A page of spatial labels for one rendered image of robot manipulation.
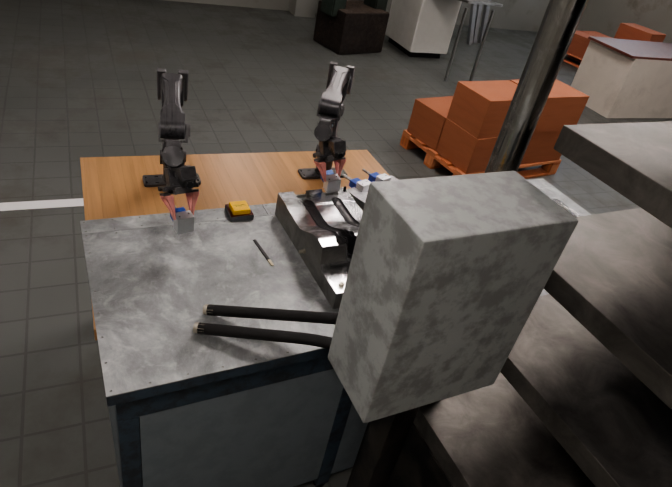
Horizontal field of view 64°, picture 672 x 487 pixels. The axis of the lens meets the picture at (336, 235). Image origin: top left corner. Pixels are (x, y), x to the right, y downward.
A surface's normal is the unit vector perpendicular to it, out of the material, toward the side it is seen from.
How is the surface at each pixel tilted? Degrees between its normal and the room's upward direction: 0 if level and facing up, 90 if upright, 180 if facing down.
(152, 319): 0
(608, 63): 90
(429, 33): 90
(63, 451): 0
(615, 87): 90
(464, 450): 0
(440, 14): 90
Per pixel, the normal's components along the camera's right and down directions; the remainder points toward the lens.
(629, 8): -0.91, 0.09
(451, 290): 0.41, 0.58
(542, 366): 0.18, -0.80
